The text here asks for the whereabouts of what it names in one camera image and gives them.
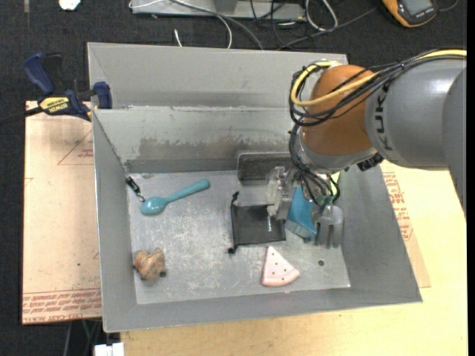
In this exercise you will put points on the tan brown lumpy toy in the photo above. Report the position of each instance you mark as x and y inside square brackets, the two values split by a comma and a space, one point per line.
[149, 263]

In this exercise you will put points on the black mesh pouch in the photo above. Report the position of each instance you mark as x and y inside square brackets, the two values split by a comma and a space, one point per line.
[252, 228]

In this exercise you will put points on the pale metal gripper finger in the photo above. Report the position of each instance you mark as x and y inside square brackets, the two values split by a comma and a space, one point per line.
[274, 189]
[282, 209]

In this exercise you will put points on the brown cardboard board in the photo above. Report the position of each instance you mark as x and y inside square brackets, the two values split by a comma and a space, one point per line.
[59, 206]

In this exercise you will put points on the teal spoon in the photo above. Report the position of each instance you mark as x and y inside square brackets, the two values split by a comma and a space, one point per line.
[159, 203]

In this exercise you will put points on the pink toy watermelon slice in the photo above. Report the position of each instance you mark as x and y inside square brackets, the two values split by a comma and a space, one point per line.
[276, 271]

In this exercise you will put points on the grey metal bin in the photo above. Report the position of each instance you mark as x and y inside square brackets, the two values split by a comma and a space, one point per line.
[193, 243]

